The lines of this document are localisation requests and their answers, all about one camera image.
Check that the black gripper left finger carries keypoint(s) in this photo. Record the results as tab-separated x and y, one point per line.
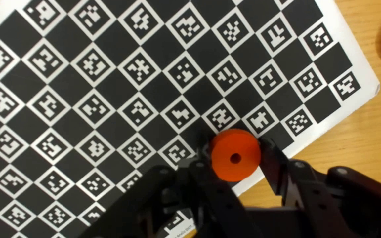
177	202

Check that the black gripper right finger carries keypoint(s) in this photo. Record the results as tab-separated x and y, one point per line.
330	202

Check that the orange disc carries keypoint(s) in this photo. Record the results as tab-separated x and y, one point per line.
235	149

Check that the checkered marker calibration board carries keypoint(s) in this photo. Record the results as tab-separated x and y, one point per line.
132	87

